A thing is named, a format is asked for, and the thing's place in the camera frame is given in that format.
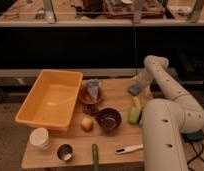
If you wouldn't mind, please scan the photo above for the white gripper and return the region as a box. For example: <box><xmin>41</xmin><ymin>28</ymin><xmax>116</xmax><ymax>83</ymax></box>
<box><xmin>132</xmin><ymin>71</ymin><xmax>153</xmax><ymax>89</ymax></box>

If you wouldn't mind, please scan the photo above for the blue sponge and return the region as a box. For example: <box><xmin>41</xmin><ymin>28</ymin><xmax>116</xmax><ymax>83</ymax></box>
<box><xmin>128</xmin><ymin>83</ymin><xmax>142</xmax><ymax>96</ymax></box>

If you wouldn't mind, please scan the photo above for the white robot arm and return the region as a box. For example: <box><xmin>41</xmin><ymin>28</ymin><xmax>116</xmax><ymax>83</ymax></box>
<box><xmin>128</xmin><ymin>55</ymin><xmax>204</xmax><ymax>171</ymax></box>

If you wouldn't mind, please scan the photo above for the small metal cup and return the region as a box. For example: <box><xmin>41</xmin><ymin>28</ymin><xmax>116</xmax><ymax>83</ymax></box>
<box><xmin>57</xmin><ymin>144</ymin><xmax>73</xmax><ymax>161</ymax></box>

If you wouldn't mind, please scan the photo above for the white paper cup stack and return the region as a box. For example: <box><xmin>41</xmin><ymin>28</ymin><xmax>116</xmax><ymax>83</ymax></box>
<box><xmin>29</xmin><ymin>128</ymin><xmax>50</xmax><ymax>149</ymax></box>

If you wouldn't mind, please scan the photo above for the grey crumpled cloth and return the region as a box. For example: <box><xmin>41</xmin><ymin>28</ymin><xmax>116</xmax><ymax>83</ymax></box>
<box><xmin>87</xmin><ymin>79</ymin><xmax>99</xmax><ymax>101</ymax></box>

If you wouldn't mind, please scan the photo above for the dark purple bowl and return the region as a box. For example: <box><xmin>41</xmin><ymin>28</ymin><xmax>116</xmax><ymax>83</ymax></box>
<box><xmin>97</xmin><ymin>108</ymin><xmax>122</xmax><ymax>133</ymax></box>

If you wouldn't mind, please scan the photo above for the orange plate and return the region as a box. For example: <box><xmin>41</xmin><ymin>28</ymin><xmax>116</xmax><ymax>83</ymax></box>
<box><xmin>78</xmin><ymin>87</ymin><xmax>103</xmax><ymax>105</ymax></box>

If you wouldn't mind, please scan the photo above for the wooden table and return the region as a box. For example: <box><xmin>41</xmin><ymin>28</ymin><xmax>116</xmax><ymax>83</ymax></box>
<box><xmin>22</xmin><ymin>78</ymin><xmax>144</xmax><ymax>171</ymax></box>

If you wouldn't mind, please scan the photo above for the dark grape cluster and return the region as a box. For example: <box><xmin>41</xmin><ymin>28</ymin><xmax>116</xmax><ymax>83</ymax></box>
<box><xmin>83</xmin><ymin>105</ymin><xmax>99</xmax><ymax>116</ymax></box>

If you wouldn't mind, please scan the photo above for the yellow round fruit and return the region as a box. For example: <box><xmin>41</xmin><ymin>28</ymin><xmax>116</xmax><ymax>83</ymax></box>
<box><xmin>81</xmin><ymin>117</ymin><xmax>93</xmax><ymax>132</ymax></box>

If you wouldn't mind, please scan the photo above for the black power box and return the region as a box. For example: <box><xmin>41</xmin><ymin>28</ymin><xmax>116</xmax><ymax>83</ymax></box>
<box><xmin>183</xmin><ymin>130</ymin><xmax>204</xmax><ymax>142</ymax></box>

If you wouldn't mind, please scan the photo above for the yellow plastic bin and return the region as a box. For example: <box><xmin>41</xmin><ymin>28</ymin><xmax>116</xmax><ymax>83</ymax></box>
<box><xmin>15</xmin><ymin>69</ymin><xmax>83</xmax><ymax>131</ymax></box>

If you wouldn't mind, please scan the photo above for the white handled brush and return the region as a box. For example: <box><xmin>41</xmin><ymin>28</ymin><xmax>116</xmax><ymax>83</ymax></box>
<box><xmin>115</xmin><ymin>144</ymin><xmax>143</xmax><ymax>155</ymax></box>

